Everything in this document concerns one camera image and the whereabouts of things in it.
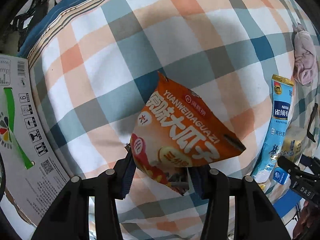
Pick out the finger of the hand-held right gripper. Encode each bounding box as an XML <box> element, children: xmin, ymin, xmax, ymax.
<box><xmin>277</xmin><ymin>156</ymin><xmax>306</xmax><ymax>180</ymax></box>

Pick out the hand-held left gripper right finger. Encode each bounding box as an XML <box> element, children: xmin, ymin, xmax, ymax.
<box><xmin>187</xmin><ymin>165</ymin><xmax>292</xmax><ymax>240</ymax></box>

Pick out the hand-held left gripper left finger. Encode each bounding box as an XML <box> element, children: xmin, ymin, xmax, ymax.
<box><xmin>31</xmin><ymin>152</ymin><xmax>137</xmax><ymax>240</ymax></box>

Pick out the orange sunflower seed packet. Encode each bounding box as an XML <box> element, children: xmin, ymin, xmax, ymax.
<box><xmin>130</xmin><ymin>71</ymin><xmax>246</xmax><ymax>196</ymax></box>

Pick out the person's right hand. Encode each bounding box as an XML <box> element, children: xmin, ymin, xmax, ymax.
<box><xmin>293</xmin><ymin>199</ymin><xmax>320</xmax><ymax>240</ymax></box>

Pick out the small light blue packet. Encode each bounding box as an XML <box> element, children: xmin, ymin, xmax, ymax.
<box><xmin>273</xmin><ymin>167</ymin><xmax>291</xmax><ymax>185</ymax></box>

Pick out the pale yellow sachet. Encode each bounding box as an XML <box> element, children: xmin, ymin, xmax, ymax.
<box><xmin>279</xmin><ymin>126</ymin><xmax>312</xmax><ymax>165</ymax></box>

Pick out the blue milk powder sachet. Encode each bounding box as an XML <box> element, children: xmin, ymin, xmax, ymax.
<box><xmin>251</xmin><ymin>74</ymin><xmax>295</xmax><ymax>183</ymax></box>

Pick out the pink crumpled cloth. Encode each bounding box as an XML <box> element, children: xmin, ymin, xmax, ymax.
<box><xmin>292</xmin><ymin>24</ymin><xmax>320</xmax><ymax>85</ymax></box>

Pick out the printed cardboard box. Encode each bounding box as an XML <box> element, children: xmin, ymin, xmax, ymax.
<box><xmin>0</xmin><ymin>54</ymin><xmax>71</xmax><ymax>228</ymax></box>

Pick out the plaid bed sheet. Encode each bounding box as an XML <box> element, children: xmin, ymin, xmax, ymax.
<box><xmin>27</xmin><ymin>0</ymin><xmax>320</xmax><ymax>240</ymax></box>

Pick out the black bag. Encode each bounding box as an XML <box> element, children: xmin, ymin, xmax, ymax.
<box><xmin>10</xmin><ymin>0</ymin><xmax>48</xmax><ymax>52</ymax></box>

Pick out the black strap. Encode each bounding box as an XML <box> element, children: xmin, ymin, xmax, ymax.
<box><xmin>306</xmin><ymin>102</ymin><xmax>320</xmax><ymax>143</ymax></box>

